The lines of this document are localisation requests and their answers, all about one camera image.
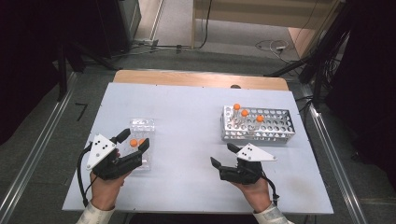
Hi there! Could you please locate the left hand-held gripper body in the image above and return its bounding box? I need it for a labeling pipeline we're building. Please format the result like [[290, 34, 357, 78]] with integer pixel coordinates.
[[85, 133, 144, 181]]

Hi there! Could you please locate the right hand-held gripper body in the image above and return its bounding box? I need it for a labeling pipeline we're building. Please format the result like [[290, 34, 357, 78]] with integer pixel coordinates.
[[219, 142, 278, 185]]

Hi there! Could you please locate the clear plastic tube rack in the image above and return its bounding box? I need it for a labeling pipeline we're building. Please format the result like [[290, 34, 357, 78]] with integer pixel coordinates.
[[124, 117, 156, 172]]

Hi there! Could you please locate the metal test tube rack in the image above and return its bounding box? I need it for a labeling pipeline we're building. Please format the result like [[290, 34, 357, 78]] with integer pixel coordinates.
[[219, 105, 296, 146]]

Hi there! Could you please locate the person's right hand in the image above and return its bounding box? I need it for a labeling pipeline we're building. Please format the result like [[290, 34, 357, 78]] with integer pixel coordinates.
[[231, 175, 274, 215]]

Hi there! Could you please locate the person's left hand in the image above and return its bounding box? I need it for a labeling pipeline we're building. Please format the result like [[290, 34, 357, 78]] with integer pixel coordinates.
[[89, 172, 131, 212]]

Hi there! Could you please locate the wooden table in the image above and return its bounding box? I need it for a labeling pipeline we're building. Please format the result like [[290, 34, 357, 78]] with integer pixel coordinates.
[[112, 69, 290, 91]]

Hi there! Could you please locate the black metal stand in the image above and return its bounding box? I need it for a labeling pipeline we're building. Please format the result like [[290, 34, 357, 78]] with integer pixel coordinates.
[[57, 43, 68, 102]]

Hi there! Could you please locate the black stand leg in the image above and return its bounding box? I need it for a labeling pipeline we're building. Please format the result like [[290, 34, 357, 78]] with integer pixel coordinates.
[[264, 55, 312, 77]]

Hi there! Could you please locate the grey power strip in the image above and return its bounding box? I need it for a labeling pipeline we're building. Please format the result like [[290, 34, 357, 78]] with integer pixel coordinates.
[[134, 38, 160, 48]]

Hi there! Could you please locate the dark cabinet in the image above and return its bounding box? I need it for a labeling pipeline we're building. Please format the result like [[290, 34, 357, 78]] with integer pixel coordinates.
[[92, 0, 143, 60]]

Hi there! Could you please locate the dark curtain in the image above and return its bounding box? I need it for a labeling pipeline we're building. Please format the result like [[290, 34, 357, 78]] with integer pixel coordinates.
[[0, 0, 101, 147], [323, 0, 396, 188]]

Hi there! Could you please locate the light wooden furniture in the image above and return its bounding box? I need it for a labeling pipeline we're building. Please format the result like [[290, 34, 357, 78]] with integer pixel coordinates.
[[191, 0, 347, 59]]

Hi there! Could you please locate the left hand-held gripper cable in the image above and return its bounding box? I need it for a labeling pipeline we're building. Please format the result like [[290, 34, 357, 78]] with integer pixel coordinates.
[[77, 141, 99, 208]]

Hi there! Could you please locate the hand-held gripper cable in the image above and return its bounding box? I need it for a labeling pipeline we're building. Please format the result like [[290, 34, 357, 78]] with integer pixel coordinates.
[[261, 174, 280, 206], [77, 141, 99, 208]]

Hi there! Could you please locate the right hand-held gripper cable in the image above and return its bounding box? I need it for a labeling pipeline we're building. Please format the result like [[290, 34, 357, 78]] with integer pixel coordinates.
[[261, 174, 280, 206]]

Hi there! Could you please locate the aluminium floor rail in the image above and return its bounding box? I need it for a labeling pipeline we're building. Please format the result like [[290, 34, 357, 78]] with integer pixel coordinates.
[[300, 83, 368, 224], [0, 72, 78, 218]]

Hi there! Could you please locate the black floor cable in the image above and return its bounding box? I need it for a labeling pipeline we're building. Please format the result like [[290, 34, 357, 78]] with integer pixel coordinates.
[[111, 43, 194, 60]]

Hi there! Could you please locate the white floor cable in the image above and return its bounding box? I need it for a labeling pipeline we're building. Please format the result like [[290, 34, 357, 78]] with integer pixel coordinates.
[[255, 38, 290, 62]]

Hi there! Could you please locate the black cable bundle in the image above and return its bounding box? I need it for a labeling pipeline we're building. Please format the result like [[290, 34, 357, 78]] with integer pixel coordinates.
[[298, 27, 351, 106]]

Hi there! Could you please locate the black hanging cable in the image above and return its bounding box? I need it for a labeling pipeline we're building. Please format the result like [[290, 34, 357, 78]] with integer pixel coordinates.
[[195, 0, 214, 50]]

